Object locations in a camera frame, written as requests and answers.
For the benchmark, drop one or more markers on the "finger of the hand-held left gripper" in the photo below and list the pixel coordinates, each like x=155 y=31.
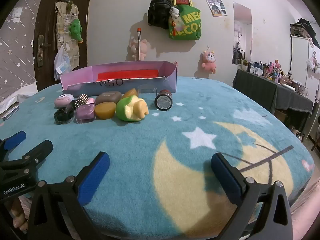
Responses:
x=40 y=152
x=15 y=140

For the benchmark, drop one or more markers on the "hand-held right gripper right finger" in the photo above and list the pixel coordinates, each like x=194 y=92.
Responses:
x=225 y=177

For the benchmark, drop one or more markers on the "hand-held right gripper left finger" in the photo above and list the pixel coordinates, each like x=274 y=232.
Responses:
x=96 y=177

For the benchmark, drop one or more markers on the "black glass bottle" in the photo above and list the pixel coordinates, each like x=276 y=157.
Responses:
x=62 y=117

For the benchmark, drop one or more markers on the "pink round compact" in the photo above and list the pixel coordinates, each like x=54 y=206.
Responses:
x=63 y=100

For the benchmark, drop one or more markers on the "purple nail polish bottle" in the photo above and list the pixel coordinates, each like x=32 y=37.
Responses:
x=85 y=113

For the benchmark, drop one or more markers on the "studded silver cylinder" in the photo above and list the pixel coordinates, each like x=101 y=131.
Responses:
x=81 y=100

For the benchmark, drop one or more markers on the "orange round soap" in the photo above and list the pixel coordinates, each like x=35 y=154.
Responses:
x=130 y=93
x=105 y=110

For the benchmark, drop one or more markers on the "green apple dog figurine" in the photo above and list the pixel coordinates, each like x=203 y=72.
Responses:
x=125 y=110

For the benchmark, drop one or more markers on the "purple cardboard box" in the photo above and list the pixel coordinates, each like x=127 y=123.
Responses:
x=82 y=87

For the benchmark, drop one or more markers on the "brown rounded case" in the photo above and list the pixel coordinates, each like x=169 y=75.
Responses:
x=108 y=97

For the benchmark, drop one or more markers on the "glitter jar with dark lid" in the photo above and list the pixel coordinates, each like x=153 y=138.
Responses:
x=163 y=101

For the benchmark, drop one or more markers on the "clear plastic cup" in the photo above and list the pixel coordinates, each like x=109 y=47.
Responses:
x=147 y=89

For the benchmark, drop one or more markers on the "person's left hand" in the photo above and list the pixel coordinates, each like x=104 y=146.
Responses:
x=19 y=220

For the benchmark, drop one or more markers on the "white plastic sheet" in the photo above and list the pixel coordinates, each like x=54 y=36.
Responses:
x=17 y=97

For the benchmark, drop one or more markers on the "grey star-print wallpaper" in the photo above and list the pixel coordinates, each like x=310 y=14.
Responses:
x=17 y=55

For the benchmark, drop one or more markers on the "pink bedsheet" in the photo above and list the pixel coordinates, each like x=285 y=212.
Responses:
x=307 y=205

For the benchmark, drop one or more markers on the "white plastic bag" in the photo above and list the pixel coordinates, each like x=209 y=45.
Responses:
x=61 y=65

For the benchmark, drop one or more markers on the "dark green tablecloth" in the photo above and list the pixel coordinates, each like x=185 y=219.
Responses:
x=260 y=90

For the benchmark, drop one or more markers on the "row of cosmetic bottles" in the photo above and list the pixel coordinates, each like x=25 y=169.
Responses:
x=275 y=75

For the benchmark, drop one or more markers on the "green dinosaur plush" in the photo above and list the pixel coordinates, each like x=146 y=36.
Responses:
x=75 y=29

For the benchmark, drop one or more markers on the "dark wooden door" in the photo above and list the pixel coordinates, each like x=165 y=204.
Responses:
x=47 y=17

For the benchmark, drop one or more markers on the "pink pig plush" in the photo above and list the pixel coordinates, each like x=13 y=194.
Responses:
x=143 y=47

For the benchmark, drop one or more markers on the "white cabinet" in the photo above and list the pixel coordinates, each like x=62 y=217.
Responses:
x=298 y=55

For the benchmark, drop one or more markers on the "small green plant toy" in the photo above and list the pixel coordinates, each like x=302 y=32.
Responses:
x=69 y=6

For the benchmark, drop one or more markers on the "green tote bag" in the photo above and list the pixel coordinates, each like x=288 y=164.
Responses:
x=187 y=27

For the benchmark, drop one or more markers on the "red tassel charm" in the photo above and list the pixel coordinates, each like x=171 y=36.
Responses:
x=173 y=26

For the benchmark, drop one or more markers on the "dark patterned bag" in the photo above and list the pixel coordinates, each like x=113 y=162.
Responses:
x=300 y=28

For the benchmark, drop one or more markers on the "black backpack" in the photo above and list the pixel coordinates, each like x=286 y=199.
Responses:
x=158 y=12

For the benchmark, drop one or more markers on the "tall wall mirror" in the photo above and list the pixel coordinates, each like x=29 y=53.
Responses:
x=242 y=17

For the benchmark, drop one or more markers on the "wall photo collage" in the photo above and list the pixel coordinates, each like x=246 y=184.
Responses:
x=216 y=6

